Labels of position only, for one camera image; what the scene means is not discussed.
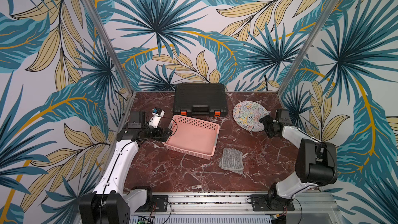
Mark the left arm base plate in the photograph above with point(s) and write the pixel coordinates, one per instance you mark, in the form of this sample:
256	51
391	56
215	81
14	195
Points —
157	204

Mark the white plate colourful squiggle pattern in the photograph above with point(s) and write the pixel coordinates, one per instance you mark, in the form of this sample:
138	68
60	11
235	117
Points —
247	115

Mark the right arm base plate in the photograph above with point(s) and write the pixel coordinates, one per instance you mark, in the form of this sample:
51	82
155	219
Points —
269	203

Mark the right aluminium corner post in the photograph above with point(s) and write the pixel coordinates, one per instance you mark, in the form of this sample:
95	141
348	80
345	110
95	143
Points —
329	8

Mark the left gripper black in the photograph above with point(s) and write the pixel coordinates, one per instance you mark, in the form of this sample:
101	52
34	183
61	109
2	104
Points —
165	136

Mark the left aluminium corner post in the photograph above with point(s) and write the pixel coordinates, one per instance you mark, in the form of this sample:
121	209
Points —
92	11

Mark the pink perforated plastic basket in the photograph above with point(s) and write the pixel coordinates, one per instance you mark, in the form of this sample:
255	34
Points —
193	136

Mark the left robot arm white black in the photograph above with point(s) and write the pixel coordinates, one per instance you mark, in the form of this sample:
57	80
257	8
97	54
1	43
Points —
107	204

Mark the black plastic tool case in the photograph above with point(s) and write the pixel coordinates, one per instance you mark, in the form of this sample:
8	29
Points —
200	100

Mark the aluminium corner post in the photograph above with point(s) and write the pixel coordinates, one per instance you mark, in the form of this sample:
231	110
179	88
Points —
92	11
329	8

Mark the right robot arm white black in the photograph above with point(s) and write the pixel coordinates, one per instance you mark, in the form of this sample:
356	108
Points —
315	166

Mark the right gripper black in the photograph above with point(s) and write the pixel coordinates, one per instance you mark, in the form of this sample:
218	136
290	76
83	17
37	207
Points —
267	122

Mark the grey dish cloth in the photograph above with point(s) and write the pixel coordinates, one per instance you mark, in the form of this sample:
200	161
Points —
232	160

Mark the aluminium front rail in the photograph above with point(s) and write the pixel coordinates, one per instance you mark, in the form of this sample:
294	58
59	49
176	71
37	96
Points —
311	207

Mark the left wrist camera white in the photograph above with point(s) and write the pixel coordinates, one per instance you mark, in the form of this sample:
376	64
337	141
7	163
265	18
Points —
157	114

